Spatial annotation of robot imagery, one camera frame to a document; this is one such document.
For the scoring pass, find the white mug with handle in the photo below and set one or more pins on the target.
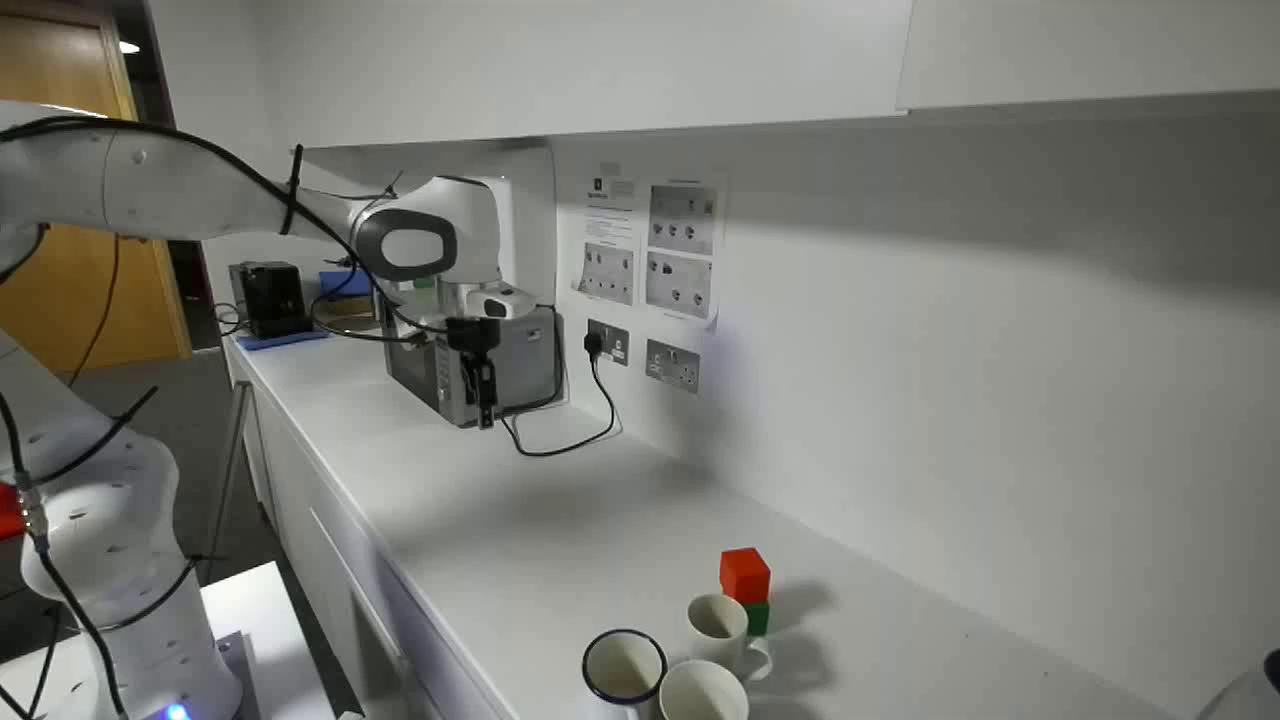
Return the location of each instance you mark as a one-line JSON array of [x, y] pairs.
[[718, 631]]

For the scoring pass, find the red cube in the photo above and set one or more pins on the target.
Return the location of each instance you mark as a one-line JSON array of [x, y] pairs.
[[745, 572]]

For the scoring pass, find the blue box stack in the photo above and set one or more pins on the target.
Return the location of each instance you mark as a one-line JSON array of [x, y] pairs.
[[346, 302]]

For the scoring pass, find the grey microwave oven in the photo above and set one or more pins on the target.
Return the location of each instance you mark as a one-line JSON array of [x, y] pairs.
[[525, 358]]

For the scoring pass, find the white mug front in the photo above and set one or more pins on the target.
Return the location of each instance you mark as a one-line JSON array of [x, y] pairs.
[[702, 690]]

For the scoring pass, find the wall socket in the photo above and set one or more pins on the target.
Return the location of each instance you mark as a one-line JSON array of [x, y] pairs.
[[615, 342], [675, 367]]

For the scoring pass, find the black box appliance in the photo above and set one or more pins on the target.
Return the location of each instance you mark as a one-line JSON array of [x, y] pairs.
[[274, 296]]

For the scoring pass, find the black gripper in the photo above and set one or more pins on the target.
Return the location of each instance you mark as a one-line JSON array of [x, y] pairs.
[[478, 334]]

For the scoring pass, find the upper white wall cabinet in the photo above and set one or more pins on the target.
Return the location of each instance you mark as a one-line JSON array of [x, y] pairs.
[[482, 71]]

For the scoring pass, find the wooden door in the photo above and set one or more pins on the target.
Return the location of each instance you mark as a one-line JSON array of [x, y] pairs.
[[82, 289]]

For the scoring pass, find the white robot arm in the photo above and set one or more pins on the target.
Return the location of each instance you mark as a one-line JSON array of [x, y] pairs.
[[96, 492]]

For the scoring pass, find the white mug dark rim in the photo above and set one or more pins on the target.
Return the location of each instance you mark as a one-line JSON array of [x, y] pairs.
[[623, 673]]

